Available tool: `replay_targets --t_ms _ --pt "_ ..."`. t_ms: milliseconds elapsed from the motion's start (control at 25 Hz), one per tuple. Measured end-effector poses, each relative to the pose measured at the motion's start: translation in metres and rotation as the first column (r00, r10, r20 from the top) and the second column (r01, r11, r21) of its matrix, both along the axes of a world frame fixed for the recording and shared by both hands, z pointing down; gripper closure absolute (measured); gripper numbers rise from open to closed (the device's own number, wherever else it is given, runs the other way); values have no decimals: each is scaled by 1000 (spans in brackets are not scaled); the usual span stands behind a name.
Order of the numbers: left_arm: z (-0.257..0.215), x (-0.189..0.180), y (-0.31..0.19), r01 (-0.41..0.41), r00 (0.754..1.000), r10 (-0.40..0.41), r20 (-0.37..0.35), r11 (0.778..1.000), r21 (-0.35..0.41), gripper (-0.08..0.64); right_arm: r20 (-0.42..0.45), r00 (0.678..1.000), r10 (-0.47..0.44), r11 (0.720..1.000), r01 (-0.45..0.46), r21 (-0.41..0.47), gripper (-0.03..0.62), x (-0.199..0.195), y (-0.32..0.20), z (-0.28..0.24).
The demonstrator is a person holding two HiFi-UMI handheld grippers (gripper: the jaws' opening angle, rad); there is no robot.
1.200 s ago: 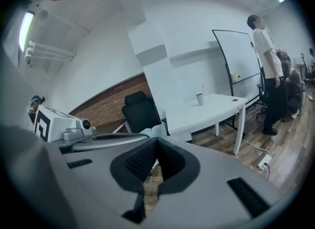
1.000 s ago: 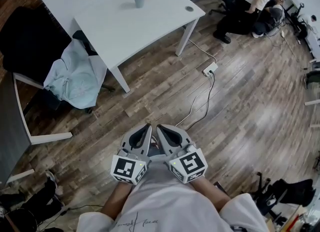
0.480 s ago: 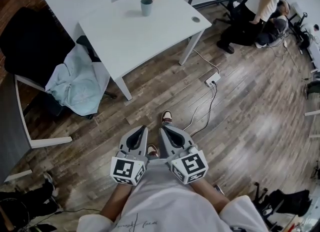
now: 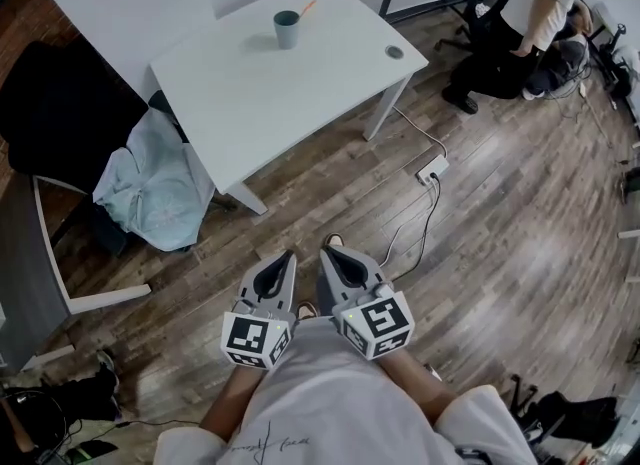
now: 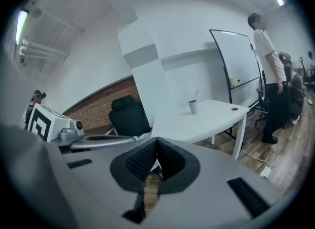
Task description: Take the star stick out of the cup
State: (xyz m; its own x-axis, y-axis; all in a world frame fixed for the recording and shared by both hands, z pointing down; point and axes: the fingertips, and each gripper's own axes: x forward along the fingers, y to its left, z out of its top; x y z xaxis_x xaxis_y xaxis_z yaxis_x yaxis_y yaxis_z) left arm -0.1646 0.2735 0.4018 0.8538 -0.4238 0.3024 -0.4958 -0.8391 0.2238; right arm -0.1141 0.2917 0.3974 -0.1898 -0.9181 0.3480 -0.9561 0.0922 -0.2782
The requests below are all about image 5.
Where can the black desk chair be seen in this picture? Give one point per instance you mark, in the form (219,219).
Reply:
(306,73)

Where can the grey cup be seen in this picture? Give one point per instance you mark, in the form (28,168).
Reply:
(193,107)

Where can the black swivel chair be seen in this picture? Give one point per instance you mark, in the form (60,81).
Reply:
(263,100)

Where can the black office chair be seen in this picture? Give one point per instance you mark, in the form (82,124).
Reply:
(128,117)

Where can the white ceiling pipes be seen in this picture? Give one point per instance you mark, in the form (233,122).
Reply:
(41,50)

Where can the orange star stick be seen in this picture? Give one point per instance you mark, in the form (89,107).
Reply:
(197,92)

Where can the white power strip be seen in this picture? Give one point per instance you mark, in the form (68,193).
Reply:
(265,172)

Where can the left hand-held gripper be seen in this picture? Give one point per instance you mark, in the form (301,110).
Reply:
(46,124)

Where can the rolling whiteboard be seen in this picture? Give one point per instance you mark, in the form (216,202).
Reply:
(238,60)

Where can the white table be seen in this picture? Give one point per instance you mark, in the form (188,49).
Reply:
(204,122)

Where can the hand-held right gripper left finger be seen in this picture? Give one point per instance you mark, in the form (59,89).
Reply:
(103,173)

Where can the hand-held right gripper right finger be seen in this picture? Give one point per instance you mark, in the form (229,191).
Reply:
(209,188)

